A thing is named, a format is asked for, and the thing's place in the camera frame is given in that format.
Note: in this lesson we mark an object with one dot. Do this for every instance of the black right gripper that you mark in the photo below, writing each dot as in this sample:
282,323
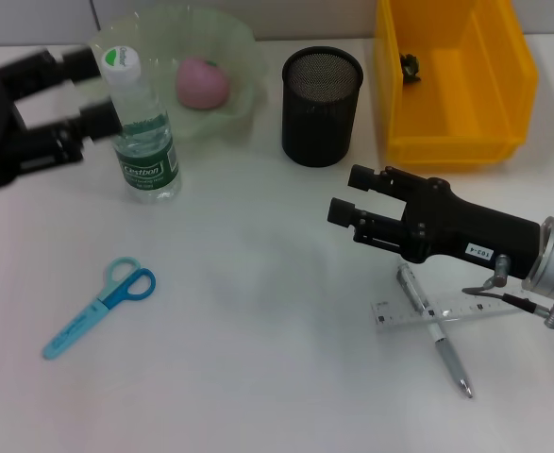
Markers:
470,226

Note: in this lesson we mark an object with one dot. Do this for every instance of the clear bottle green label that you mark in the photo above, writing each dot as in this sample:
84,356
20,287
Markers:
146,165

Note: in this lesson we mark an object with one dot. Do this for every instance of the pink toy peach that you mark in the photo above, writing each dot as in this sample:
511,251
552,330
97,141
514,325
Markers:
203,85

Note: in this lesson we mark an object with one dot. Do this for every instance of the green plastic wrapper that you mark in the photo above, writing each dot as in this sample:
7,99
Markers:
409,68

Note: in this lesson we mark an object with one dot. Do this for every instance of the black mesh pen holder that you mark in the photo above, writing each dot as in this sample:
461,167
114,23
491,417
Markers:
319,127

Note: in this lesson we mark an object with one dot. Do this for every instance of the green translucent fruit plate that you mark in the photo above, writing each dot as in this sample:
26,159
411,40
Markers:
210,122

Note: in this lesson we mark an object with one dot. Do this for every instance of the clear plastic ruler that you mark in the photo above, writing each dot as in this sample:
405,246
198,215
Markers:
399,313

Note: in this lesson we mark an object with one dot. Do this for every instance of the silver pen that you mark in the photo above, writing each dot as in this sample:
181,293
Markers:
451,358

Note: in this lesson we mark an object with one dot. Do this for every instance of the yellow plastic bin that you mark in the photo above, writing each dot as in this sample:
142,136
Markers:
456,113

